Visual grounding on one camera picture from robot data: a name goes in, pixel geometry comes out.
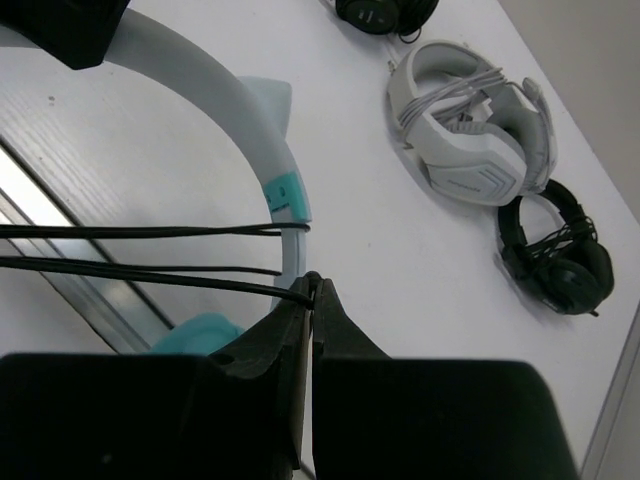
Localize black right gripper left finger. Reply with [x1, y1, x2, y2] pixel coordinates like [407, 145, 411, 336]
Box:
[1, 275, 313, 479]

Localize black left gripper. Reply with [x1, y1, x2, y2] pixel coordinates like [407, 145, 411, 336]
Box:
[1, 0, 129, 70]

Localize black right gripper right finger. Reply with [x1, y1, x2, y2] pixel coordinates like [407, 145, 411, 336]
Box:
[312, 279, 578, 479]

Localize thin black headphone cable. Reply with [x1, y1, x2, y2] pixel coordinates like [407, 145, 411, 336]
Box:
[0, 222, 314, 307]

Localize teal white cat-ear headphones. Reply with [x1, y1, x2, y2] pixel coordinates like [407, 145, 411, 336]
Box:
[0, 9, 316, 357]

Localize small black headphones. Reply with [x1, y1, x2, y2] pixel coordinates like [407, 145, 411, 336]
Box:
[334, 0, 440, 44]

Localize large black headset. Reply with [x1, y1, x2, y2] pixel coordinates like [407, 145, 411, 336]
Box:
[497, 180, 615, 317]

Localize white grey gaming headset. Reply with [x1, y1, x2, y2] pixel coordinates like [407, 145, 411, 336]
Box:
[387, 41, 557, 206]

